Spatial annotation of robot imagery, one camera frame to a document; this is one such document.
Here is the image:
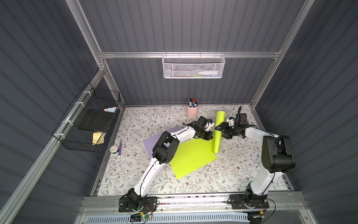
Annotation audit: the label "purple marker pen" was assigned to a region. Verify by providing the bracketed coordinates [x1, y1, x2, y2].
[118, 141, 123, 156]

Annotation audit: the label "pink pen cup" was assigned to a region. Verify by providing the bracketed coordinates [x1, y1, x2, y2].
[186, 106, 198, 117]

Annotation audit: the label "white tape roll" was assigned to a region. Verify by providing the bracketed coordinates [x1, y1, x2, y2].
[110, 145, 119, 154]

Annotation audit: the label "colored markers in cup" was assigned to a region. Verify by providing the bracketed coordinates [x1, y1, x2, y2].
[186, 98, 199, 108]

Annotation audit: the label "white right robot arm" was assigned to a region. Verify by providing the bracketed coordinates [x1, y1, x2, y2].
[214, 122, 296, 209]

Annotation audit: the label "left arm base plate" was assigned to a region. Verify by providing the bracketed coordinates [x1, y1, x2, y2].
[118, 197, 159, 213]

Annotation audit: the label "black notebook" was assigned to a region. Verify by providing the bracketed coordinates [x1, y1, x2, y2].
[78, 109, 113, 132]

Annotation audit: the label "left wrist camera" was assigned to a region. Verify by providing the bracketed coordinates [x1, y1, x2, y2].
[204, 119, 215, 132]

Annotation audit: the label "white wire mesh basket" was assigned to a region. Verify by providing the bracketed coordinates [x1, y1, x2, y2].
[161, 53, 226, 79]

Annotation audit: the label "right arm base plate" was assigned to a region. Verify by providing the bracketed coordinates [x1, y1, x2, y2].
[227, 194, 269, 210]

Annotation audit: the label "aluminium mounting rail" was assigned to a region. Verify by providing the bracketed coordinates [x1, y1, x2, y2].
[79, 191, 308, 215]

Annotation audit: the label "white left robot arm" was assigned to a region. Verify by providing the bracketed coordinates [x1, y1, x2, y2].
[126, 116, 214, 211]

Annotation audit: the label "lavender paper sheet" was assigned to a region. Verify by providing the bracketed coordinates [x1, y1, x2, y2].
[143, 126, 182, 159]

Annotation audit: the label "lime green paper sheet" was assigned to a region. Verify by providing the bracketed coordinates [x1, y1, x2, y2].
[170, 139, 217, 179]

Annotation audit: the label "black wire wall basket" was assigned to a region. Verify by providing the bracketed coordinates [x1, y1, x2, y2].
[52, 84, 121, 153]

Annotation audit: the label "pastel sticky notes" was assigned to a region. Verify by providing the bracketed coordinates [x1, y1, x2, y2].
[104, 107, 117, 113]

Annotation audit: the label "white bottle in basket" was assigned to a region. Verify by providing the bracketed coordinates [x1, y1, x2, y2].
[198, 71, 218, 77]

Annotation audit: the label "yellow sticky note pad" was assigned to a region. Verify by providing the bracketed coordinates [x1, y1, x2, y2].
[92, 132, 106, 145]

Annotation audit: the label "green circuit board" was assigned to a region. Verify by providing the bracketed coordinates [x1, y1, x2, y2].
[130, 213, 153, 223]

